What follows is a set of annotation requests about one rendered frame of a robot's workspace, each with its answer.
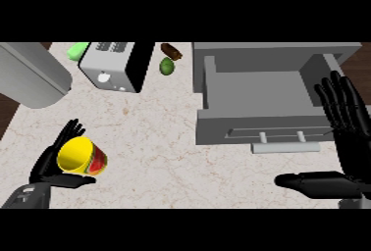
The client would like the grey drawer cabinet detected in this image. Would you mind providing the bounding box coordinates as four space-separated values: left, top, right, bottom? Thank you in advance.
191 42 364 93

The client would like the light green sponge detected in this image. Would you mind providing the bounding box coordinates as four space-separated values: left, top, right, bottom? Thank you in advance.
67 42 92 63

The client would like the grey open drawer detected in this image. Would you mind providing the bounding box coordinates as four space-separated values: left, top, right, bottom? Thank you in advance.
194 55 348 155

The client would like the green avocado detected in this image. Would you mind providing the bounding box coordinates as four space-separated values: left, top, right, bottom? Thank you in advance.
158 56 176 76

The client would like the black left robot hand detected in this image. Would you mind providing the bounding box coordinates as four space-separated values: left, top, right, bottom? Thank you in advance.
28 118 98 189

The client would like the yellow cup with red print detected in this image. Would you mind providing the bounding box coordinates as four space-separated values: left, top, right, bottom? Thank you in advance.
56 135 110 176

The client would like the brown bread roll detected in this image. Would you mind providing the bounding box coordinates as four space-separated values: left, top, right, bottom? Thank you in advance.
160 42 185 62

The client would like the grey rounded appliance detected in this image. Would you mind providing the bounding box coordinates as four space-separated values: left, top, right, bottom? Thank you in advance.
0 42 74 110

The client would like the silver and black toaster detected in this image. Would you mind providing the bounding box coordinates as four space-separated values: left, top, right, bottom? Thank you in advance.
79 42 157 94

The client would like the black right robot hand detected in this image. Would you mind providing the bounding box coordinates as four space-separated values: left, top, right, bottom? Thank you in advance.
272 70 371 200

